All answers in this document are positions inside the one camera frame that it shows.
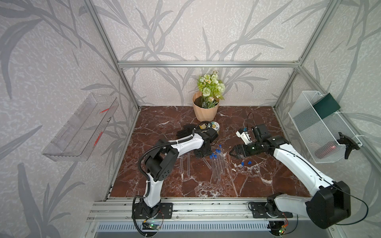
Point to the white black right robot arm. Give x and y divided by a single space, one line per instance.
329 202

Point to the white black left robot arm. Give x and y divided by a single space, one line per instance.
160 160

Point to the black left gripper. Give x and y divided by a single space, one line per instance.
199 155

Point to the clear plastic wall shelf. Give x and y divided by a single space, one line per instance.
79 136

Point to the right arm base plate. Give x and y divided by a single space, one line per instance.
263 210

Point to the clear test tube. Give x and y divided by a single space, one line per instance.
207 163
181 167

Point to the white wire mesh basket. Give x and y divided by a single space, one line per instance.
320 136

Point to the aluminium frame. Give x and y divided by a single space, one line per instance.
343 56

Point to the beige ribbed flower pot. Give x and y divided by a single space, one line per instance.
203 114

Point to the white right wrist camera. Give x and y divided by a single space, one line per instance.
244 136

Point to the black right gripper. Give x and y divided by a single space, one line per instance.
240 148

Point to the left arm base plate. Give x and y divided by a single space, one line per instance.
143 211

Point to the green yellow labelled round tin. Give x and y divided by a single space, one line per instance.
215 126

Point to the black work glove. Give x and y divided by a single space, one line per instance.
186 130

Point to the green white artificial flowers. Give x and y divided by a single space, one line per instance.
212 90

